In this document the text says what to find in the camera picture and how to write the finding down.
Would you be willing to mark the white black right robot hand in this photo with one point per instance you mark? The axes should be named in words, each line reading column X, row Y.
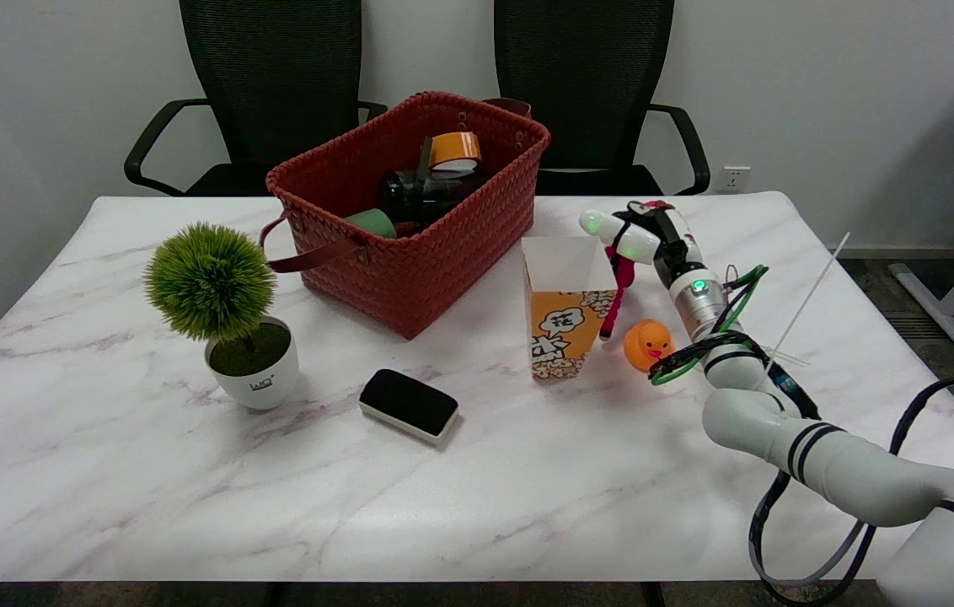
column 672, row 240

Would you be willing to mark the pink black flexible tripod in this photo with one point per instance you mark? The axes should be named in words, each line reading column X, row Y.
column 619, row 295

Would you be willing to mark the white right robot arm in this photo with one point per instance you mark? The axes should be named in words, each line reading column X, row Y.
column 839, row 464

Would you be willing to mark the orange rubber duck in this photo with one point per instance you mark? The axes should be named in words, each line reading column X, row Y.
column 644, row 344

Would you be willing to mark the orange white popcorn box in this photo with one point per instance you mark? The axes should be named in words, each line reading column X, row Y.
column 561, row 324

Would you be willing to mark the white zip tie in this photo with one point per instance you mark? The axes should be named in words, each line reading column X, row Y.
column 814, row 289

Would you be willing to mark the black mesh office chair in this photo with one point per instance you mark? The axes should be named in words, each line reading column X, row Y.
column 275, row 76
column 582, row 76

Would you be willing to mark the orange tape roll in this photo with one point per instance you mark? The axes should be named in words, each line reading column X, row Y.
column 453, row 147

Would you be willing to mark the red woven basket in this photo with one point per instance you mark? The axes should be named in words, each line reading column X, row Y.
column 426, row 270

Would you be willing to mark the green cup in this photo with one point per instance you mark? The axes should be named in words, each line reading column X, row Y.
column 372, row 222

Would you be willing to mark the black white board eraser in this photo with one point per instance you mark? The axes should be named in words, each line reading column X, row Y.
column 406, row 401

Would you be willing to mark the green plant in white pot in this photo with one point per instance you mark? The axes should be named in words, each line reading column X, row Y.
column 209, row 282

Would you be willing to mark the white wall socket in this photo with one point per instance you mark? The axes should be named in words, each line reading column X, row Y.
column 736, row 178

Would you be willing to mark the black camera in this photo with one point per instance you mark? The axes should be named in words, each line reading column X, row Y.
column 422, row 198

